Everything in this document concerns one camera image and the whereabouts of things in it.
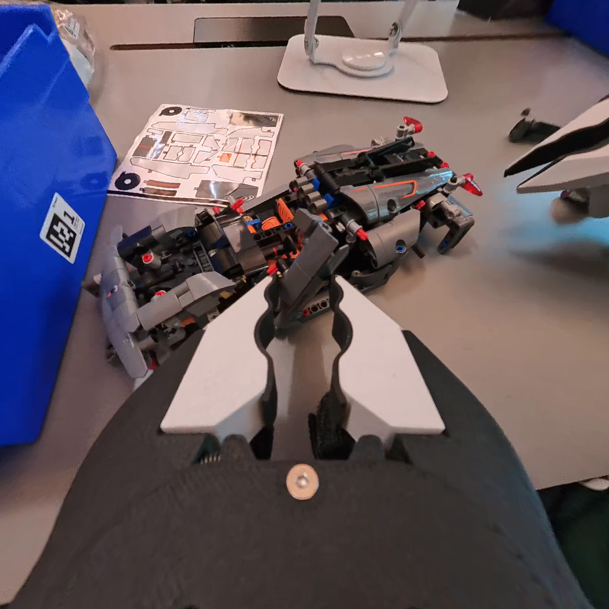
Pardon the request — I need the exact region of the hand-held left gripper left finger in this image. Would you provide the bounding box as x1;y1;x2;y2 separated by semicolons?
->
161;276;279;456

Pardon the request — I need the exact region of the grey black lego car model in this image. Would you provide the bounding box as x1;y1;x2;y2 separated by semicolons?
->
83;116;483;379

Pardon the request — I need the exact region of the white metal stand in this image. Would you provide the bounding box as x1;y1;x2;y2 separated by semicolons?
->
277;0;449;103

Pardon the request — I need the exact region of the black curved lego piece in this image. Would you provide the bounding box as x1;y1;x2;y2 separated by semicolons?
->
508;118;562;143

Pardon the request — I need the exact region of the grey lego door panel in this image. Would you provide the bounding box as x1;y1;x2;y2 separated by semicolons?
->
273;209;348;336

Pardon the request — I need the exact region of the white sticker sheet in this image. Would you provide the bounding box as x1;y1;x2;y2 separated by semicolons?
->
107;104;285;200

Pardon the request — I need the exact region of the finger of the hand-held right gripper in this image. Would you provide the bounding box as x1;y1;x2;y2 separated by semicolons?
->
516;143;609;194
504;95;609;178

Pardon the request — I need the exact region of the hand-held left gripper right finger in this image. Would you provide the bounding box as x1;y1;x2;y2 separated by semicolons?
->
328;275;446;457

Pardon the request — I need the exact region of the blue plastic bin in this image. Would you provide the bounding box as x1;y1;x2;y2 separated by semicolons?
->
546;0;609;44
0;4;118;448

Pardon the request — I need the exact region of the clear plastic bag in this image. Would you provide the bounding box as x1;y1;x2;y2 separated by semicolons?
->
52;7;98;88

